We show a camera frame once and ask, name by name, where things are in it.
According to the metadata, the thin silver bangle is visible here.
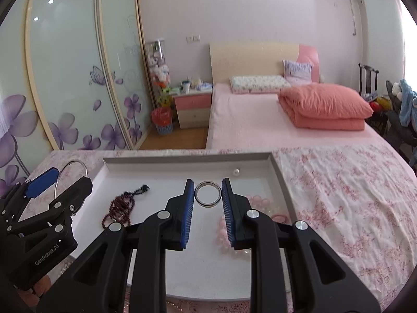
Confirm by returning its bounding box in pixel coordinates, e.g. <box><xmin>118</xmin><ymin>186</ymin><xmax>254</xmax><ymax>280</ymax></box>
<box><xmin>54</xmin><ymin>159</ymin><xmax>88</xmax><ymax>198</ymax></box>

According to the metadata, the dark red bead necklace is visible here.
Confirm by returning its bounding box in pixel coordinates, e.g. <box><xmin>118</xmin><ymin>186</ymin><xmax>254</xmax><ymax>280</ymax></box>
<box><xmin>100</xmin><ymin>191</ymin><xmax>138</xmax><ymax>231</ymax></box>

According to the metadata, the pale pink bead bracelet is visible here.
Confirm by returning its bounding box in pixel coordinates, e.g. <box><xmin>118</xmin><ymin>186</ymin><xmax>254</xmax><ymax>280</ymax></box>
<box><xmin>216</xmin><ymin>194</ymin><xmax>291</xmax><ymax>255</ymax></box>

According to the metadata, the person's left hand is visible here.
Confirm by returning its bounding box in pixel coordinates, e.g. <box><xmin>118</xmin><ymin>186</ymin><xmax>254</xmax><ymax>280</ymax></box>
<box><xmin>14</xmin><ymin>275</ymin><xmax>52</xmax><ymax>309</ymax></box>

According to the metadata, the grey cardboard tray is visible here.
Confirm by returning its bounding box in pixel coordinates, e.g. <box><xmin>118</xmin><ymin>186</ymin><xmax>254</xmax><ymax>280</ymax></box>
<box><xmin>71</xmin><ymin>153</ymin><xmax>295</xmax><ymax>301</ymax></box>

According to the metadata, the bin with red bag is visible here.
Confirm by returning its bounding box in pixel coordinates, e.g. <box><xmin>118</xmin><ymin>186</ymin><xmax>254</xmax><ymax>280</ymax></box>
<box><xmin>151</xmin><ymin>107</ymin><xmax>173</xmax><ymax>135</ymax></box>

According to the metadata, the wardrobe with flower doors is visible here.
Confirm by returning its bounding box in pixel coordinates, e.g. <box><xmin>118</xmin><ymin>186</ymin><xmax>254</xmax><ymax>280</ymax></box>
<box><xmin>1</xmin><ymin>0</ymin><xmax>153</xmax><ymax>193</ymax></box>

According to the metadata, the plush toy display tube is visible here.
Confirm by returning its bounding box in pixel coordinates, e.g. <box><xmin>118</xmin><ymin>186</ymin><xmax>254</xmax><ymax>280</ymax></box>
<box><xmin>146</xmin><ymin>38</ymin><xmax>171</xmax><ymax>107</ymax></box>

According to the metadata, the pink cream nightstand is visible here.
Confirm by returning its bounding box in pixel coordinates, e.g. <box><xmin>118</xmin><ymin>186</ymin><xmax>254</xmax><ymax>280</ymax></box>
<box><xmin>174</xmin><ymin>92</ymin><xmax>212</xmax><ymax>129</ymax></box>

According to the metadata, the white mug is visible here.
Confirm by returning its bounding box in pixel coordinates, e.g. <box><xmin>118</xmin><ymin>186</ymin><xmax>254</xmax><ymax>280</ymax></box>
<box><xmin>182</xmin><ymin>81</ymin><xmax>191</xmax><ymax>93</ymax></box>

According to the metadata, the dark grey chair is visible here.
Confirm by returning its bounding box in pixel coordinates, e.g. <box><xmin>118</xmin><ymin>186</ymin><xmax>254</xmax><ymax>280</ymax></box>
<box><xmin>386</xmin><ymin>81</ymin><xmax>416</xmax><ymax>172</ymax></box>

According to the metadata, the folded salmon duvet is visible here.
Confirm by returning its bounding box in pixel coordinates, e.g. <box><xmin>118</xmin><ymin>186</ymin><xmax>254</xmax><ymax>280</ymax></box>
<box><xmin>278</xmin><ymin>83</ymin><xmax>373</xmax><ymax>131</ymax></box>

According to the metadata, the bed with pink sheet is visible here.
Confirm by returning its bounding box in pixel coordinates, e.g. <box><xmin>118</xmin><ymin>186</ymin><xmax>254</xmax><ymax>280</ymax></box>
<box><xmin>206</xmin><ymin>83</ymin><xmax>389</xmax><ymax>151</ymax></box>

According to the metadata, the blue plush robe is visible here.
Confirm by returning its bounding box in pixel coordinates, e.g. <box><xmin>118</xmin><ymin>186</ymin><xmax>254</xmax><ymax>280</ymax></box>
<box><xmin>392</xmin><ymin>79</ymin><xmax>417</xmax><ymax>131</ymax></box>

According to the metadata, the floral white pillow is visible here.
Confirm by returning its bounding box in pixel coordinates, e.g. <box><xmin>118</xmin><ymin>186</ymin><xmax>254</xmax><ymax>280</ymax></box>
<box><xmin>230</xmin><ymin>75</ymin><xmax>291</xmax><ymax>94</ymax></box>

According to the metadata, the lilac patterned pillow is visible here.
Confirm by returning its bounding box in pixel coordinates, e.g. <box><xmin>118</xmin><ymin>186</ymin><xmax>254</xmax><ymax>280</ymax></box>
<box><xmin>283</xmin><ymin>60</ymin><xmax>312</xmax><ymax>83</ymax></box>

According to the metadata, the cream and pink headboard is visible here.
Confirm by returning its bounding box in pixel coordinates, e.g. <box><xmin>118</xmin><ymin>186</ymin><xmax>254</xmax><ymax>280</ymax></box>
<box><xmin>209</xmin><ymin>41</ymin><xmax>320</xmax><ymax>84</ymax></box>

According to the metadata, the dark wooden chair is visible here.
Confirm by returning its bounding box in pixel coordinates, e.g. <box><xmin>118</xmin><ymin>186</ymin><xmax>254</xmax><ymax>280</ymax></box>
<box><xmin>358</xmin><ymin>63</ymin><xmax>379</xmax><ymax>96</ymax></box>

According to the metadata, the white wall socket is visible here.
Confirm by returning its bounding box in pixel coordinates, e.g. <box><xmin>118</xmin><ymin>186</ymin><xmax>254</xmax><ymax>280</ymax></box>
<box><xmin>186</xmin><ymin>35</ymin><xmax>201</xmax><ymax>43</ymax></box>

